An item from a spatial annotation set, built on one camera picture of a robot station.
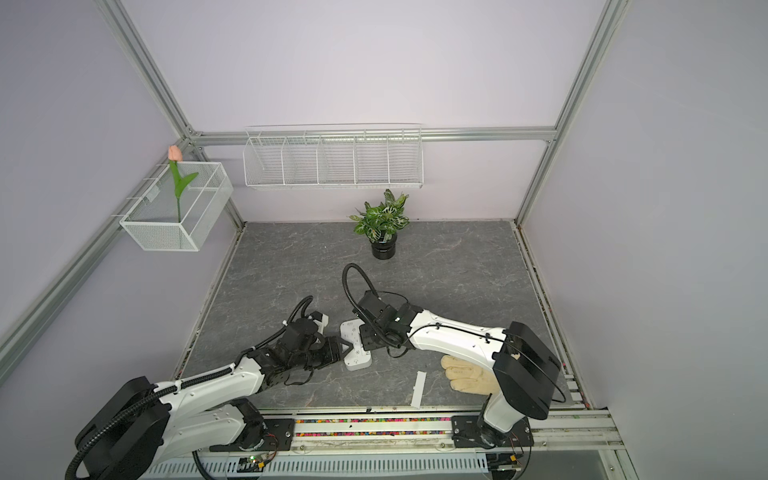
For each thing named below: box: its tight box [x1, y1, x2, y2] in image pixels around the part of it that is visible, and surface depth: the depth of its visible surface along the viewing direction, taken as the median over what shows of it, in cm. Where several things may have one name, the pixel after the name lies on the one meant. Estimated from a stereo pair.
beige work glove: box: [440, 355, 502, 395], surface depth 83 cm
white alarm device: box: [340, 319, 372, 371], surface depth 85 cm
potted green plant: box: [349, 189, 410, 260], surface depth 91 cm
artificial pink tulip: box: [168, 145, 199, 223], surface depth 85 cm
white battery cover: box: [410, 370, 427, 409], surface depth 82 cm
